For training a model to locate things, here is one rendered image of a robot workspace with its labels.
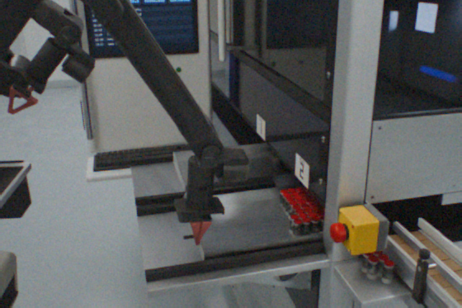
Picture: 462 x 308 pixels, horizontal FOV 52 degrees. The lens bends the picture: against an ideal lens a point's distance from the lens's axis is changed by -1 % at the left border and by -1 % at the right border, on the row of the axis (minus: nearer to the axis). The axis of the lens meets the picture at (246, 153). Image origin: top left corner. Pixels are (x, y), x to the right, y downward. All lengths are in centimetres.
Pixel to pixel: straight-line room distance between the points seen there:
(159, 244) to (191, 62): 90
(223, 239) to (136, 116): 87
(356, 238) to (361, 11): 42
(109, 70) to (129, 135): 27
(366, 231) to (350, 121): 22
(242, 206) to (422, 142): 51
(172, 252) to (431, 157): 61
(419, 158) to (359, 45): 30
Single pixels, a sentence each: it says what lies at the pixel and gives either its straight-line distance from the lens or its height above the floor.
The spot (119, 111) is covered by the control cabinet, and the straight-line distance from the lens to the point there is 189.
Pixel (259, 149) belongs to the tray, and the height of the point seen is 90.
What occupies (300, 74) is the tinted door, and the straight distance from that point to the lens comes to 116.
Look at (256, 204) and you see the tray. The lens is 131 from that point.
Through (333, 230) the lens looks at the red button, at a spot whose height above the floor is 101.
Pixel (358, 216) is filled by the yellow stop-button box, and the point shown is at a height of 103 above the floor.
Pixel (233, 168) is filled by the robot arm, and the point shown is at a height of 109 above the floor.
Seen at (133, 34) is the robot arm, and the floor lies 139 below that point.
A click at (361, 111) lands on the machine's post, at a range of 96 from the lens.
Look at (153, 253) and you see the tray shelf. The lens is 113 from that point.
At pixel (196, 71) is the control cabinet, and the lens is 188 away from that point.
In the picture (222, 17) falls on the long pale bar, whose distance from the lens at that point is 162.
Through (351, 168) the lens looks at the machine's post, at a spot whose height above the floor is 110.
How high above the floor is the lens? 150
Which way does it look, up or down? 22 degrees down
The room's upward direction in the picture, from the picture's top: straight up
